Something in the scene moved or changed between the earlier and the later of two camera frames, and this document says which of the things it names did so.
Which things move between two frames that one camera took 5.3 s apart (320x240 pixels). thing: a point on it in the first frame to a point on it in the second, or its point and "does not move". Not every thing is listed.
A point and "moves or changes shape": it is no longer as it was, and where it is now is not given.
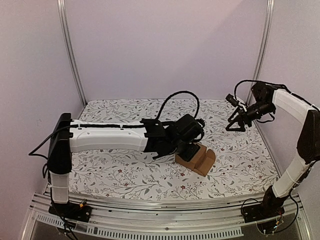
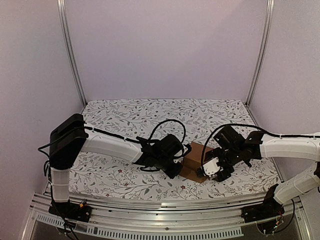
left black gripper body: [186, 156] to [164, 162]
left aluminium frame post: [68, 38] does not move
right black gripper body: [242, 116] to [222, 173]
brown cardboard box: [201, 162] moves or changes shape
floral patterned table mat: [243, 168] does not move
